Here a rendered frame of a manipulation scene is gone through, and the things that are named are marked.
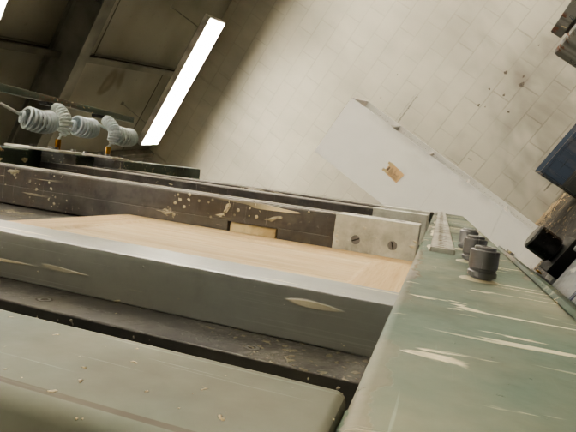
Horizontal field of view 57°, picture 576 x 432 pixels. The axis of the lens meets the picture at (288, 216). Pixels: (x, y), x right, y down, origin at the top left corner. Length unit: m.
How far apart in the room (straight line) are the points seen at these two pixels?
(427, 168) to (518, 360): 4.34
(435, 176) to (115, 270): 4.23
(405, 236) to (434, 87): 5.24
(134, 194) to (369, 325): 0.63
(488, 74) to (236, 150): 3.03
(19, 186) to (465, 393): 0.96
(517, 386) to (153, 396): 0.14
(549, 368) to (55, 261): 0.37
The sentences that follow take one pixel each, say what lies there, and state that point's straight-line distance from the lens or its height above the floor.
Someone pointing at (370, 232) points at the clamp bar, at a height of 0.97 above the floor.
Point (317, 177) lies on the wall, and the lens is 6.28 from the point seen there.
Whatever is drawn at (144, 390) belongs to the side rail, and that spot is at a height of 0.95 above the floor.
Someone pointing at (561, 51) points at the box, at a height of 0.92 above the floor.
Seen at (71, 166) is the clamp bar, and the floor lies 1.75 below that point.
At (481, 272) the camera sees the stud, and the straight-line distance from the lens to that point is 0.48.
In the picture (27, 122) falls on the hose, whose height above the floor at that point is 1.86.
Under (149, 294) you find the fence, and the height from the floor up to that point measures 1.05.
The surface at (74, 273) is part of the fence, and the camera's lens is 0.47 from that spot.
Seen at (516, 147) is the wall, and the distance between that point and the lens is 5.95.
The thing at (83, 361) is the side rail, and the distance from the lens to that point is 0.19.
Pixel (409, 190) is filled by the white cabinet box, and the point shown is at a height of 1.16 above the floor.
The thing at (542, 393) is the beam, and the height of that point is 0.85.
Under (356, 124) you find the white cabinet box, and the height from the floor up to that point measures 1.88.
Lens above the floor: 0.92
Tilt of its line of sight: 11 degrees up
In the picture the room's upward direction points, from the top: 51 degrees counter-clockwise
